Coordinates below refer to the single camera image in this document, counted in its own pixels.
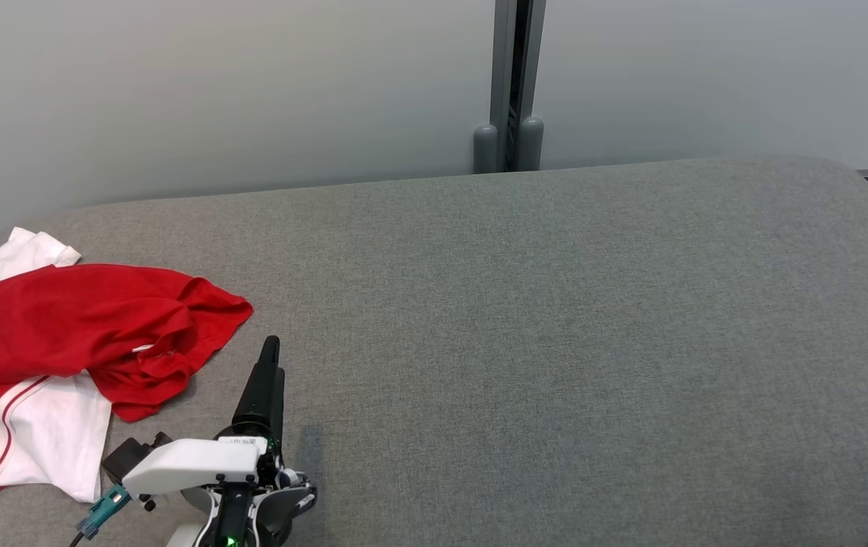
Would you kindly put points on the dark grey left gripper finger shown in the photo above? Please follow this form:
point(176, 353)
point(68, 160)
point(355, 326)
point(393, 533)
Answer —
point(279, 410)
point(259, 395)

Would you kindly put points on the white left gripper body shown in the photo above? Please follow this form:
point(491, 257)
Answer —
point(191, 460)

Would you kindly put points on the red white basketball jersey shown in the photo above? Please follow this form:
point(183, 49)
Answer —
point(23, 319)

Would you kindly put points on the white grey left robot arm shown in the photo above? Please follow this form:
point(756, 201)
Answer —
point(240, 516)

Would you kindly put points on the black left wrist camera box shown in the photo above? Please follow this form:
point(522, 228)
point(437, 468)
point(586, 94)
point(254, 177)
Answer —
point(130, 456)

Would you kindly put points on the grey metal partition post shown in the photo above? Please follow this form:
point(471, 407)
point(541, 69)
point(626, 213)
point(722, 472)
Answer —
point(502, 76)

